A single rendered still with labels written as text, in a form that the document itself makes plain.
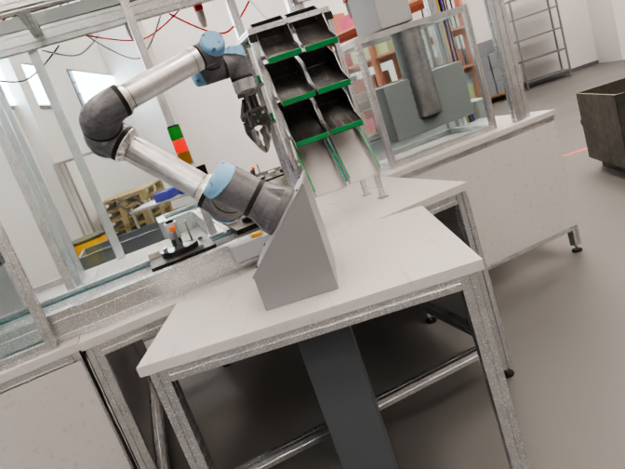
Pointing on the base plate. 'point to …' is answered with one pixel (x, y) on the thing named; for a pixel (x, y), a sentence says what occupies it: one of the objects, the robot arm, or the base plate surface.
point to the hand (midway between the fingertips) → (265, 149)
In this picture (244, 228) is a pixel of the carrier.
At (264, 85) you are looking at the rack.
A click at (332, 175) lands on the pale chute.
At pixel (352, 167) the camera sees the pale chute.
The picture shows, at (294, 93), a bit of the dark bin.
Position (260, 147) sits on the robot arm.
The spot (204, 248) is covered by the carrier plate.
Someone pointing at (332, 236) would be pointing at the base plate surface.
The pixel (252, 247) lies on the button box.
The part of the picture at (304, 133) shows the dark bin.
